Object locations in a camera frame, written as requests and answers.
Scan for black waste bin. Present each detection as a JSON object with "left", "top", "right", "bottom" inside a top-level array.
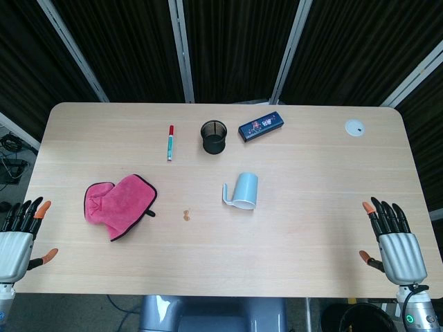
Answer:
[{"left": 320, "top": 302, "right": 399, "bottom": 332}]

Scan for pink cloth with dark trim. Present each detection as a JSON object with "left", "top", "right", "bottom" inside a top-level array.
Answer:
[{"left": 83, "top": 174, "right": 159, "bottom": 242}]

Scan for black cables on floor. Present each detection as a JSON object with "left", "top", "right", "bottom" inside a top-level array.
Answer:
[{"left": 0, "top": 127, "right": 37, "bottom": 194}]

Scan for light blue mug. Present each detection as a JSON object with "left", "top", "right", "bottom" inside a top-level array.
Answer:
[{"left": 221, "top": 172, "right": 260, "bottom": 212}]

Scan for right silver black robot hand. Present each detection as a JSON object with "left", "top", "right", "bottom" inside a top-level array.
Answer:
[{"left": 359, "top": 196, "right": 428, "bottom": 286}]

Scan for red capped whiteboard marker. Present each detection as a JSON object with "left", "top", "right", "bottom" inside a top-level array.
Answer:
[{"left": 166, "top": 124, "right": 176, "bottom": 163}]

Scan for white partition frame post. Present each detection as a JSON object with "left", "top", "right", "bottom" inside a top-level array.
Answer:
[
  {"left": 269, "top": 0, "right": 314, "bottom": 105},
  {"left": 379, "top": 44, "right": 443, "bottom": 107},
  {"left": 36, "top": 0, "right": 110, "bottom": 103},
  {"left": 0, "top": 111, "right": 42, "bottom": 151},
  {"left": 168, "top": 0, "right": 195, "bottom": 104}
]

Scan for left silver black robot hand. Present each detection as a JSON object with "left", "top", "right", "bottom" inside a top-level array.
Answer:
[{"left": 0, "top": 196, "right": 60, "bottom": 284}]

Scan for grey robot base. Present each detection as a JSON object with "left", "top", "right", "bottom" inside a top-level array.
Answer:
[{"left": 138, "top": 295, "right": 289, "bottom": 332}]

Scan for white round cable grommet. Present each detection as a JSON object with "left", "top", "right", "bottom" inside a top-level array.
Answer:
[{"left": 344, "top": 118, "right": 367, "bottom": 136}]

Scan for black mesh pen cup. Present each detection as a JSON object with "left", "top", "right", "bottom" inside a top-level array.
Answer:
[{"left": 199, "top": 120, "right": 230, "bottom": 155}]

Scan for dark blue patterned case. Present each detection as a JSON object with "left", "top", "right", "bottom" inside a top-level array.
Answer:
[{"left": 237, "top": 111, "right": 287, "bottom": 143}]

